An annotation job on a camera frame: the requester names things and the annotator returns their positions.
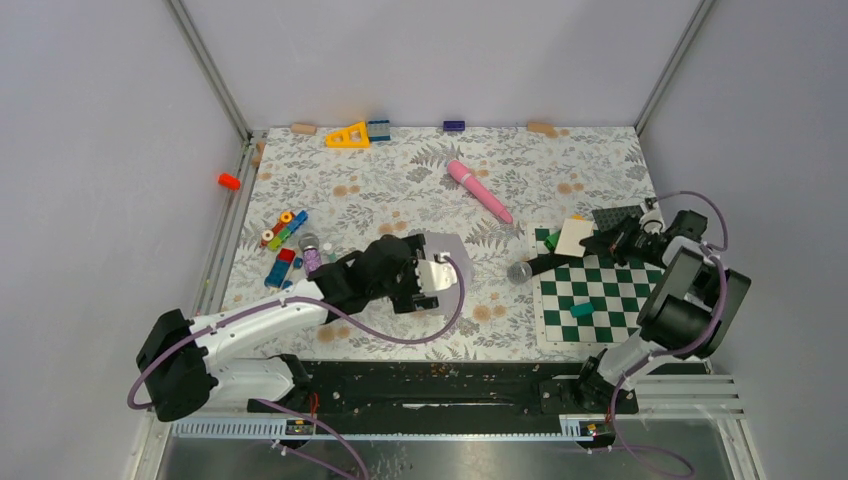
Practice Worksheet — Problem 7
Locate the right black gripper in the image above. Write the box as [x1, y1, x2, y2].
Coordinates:
[579, 214, 667, 270]

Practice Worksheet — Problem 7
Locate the small green white bottle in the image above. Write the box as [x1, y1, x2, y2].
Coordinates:
[322, 242, 337, 263]

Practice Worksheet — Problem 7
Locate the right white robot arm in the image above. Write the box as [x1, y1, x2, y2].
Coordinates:
[570, 210, 751, 412]

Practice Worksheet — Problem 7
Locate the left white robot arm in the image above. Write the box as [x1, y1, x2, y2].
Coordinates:
[126, 234, 463, 422]

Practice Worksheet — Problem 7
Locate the lego toy on chessboard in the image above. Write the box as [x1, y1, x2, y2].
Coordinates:
[543, 231, 561, 253]

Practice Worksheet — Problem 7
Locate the green white chessboard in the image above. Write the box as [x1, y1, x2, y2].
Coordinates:
[531, 256, 663, 351]

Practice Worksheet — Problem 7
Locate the teal block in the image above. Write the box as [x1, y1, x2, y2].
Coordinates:
[569, 302, 595, 318]

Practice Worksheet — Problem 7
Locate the black microphone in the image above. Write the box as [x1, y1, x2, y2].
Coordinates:
[506, 254, 570, 285]

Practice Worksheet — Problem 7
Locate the purple glitter microphone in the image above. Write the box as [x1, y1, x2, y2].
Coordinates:
[298, 233, 323, 277]

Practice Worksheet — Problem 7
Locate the floral table mat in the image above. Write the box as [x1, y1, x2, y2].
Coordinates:
[215, 127, 654, 361]

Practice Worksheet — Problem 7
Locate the colourful lego toy stack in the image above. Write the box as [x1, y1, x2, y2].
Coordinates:
[259, 210, 308, 252]

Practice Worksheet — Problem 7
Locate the pink toy microphone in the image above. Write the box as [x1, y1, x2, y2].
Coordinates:
[447, 160, 513, 224]

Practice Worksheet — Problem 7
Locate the blue red lego car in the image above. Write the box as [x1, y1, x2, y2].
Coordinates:
[264, 248, 303, 290]

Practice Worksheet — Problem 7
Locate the yellow triangle toy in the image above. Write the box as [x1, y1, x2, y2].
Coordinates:
[325, 121, 370, 149]

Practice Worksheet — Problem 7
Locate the blue grey lego brick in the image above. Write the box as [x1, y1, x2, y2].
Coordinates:
[366, 119, 391, 142]

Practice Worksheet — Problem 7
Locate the wooden block right back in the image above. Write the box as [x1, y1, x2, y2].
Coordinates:
[526, 122, 559, 138]

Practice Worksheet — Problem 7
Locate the wooden block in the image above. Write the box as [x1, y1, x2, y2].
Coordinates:
[290, 123, 317, 136]
[526, 122, 559, 138]

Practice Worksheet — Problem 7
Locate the dark purple lego brick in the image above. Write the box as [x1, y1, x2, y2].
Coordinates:
[442, 120, 466, 132]

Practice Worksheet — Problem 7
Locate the wooden block left back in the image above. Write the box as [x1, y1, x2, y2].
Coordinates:
[290, 123, 317, 136]

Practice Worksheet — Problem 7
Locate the orange red cylinder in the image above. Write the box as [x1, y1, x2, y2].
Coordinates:
[217, 173, 241, 191]

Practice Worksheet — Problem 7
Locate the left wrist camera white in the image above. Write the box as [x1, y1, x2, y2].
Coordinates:
[415, 252, 460, 295]

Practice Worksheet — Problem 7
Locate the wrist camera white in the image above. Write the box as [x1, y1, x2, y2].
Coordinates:
[639, 208, 666, 234]
[415, 252, 460, 295]

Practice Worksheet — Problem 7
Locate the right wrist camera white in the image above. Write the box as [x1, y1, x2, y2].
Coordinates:
[639, 208, 666, 234]

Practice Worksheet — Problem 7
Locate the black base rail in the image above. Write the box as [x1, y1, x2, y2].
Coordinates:
[278, 360, 612, 435]

